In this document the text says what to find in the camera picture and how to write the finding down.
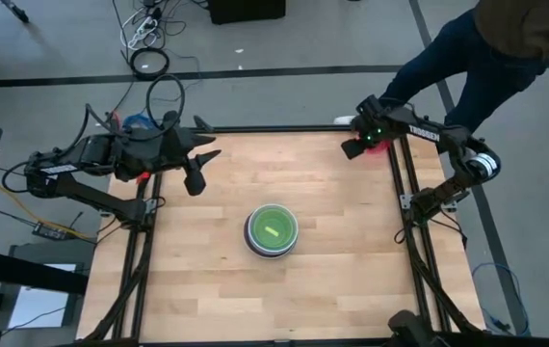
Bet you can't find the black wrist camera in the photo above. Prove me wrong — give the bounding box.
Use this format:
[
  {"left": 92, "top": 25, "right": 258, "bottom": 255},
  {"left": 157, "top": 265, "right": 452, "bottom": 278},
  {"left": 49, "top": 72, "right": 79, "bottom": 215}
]
[
  {"left": 340, "top": 137, "right": 368, "bottom": 161},
  {"left": 182, "top": 165, "right": 207, "bottom": 198}
]

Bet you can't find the black coiled cable ring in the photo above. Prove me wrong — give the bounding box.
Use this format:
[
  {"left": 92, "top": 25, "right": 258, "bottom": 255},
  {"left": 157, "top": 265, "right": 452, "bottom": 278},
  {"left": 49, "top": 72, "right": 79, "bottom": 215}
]
[{"left": 128, "top": 46, "right": 171, "bottom": 81}]

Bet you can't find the person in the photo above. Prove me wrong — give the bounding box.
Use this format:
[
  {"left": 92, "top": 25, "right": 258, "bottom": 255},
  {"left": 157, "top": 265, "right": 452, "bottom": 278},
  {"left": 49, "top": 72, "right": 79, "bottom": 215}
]
[{"left": 334, "top": 0, "right": 549, "bottom": 134}]

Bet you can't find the dark rounded object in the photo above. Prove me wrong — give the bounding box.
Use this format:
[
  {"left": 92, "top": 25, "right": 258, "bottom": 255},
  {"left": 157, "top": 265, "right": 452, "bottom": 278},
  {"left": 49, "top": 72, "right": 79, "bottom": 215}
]
[{"left": 387, "top": 309, "right": 449, "bottom": 347}]

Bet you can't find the small red-pink plastic bowl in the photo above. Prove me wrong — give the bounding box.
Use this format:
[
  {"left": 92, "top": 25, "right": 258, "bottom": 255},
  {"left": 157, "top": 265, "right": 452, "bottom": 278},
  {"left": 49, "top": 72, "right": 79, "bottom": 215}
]
[{"left": 363, "top": 138, "right": 393, "bottom": 156}]

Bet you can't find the small black electronic device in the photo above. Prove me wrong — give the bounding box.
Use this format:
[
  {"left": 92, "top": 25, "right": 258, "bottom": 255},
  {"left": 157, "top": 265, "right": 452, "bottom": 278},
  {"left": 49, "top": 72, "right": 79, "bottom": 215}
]
[{"left": 32, "top": 220, "right": 72, "bottom": 241}]

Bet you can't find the bundled blue cable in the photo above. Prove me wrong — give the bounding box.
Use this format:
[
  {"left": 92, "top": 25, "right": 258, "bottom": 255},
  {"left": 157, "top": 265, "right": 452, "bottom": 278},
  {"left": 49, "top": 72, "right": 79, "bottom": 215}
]
[{"left": 122, "top": 113, "right": 158, "bottom": 130}]

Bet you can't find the black beam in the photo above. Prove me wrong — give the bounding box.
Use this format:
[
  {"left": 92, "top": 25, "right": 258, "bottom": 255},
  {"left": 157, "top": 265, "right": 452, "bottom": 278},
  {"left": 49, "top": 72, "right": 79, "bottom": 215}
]
[{"left": 0, "top": 245, "right": 89, "bottom": 295}]

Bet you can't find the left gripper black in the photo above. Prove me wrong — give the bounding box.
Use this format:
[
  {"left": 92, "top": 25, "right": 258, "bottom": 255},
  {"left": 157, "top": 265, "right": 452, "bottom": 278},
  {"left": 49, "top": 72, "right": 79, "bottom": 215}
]
[{"left": 156, "top": 111, "right": 222, "bottom": 171}]

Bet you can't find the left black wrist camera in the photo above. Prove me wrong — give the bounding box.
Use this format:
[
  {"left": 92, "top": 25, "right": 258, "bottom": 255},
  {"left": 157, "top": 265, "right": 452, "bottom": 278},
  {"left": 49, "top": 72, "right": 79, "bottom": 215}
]
[{"left": 182, "top": 165, "right": 207, "bottom": 198}]

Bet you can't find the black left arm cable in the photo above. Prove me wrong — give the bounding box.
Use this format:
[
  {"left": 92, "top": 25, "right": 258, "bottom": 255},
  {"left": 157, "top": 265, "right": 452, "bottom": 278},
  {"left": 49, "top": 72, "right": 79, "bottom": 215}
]
[{"left": 145, "top": 73, "right": 187, "bottom": 141}]

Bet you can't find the black aluminium table frame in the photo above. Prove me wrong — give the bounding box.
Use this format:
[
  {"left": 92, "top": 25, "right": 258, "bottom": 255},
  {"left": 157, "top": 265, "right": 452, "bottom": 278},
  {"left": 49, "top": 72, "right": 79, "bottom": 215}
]
[{"left": 79, "top": 114, "right": 490, "bottom": 347}]

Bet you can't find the large white bowl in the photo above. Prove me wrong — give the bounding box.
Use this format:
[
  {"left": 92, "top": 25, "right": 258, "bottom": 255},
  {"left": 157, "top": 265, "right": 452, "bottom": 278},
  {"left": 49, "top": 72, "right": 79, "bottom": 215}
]
[{"left": 245, "top": 202, "right": 301, "bottom": 256}]

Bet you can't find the white power strip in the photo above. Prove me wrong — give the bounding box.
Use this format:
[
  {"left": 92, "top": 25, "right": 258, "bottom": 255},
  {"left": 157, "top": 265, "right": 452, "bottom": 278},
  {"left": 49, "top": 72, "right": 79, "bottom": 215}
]
[{"left": 127, "top": 15, "right": 159, "bottom": 49}]

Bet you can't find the monitor with pale screen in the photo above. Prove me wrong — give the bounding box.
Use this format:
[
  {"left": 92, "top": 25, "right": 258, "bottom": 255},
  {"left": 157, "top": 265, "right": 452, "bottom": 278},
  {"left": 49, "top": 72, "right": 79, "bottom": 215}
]
[{"left": 7, "top": 243, "right": 83, "bottom": 332}]

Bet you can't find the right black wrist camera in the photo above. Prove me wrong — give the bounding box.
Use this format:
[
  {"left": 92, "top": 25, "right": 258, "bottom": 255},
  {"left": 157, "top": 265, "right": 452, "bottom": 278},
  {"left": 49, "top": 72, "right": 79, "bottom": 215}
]
[{"left": 340, "top": 137, "right": 368, "bottom": 161}]

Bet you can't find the looped thin blue cable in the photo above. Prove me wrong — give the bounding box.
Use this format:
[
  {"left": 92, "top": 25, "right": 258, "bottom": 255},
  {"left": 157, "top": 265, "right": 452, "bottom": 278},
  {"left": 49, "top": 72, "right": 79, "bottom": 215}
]
[{"left": 471, "top": 262, "right": 532, "bottom": 337}]

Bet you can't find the small cyan plastic bowl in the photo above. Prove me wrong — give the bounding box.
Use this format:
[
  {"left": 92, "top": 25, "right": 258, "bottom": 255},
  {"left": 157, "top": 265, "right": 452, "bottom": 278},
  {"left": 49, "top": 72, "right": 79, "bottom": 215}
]
[{"left": 248, "top": 204, "right": 300, "bottom": 253}]

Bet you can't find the black box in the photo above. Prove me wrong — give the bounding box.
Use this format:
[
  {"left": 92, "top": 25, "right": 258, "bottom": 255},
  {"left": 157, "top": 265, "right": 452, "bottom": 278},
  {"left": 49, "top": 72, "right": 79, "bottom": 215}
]
[{"left": 206, "top": 0, "right": 288, "bottom": 25}]

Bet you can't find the yellow cable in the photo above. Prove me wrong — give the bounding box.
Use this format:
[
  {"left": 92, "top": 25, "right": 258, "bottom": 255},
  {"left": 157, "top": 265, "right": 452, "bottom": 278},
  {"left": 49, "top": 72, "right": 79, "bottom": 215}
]
[{"left": 0, "top": 180, "right": 96, "bottom": 241}]

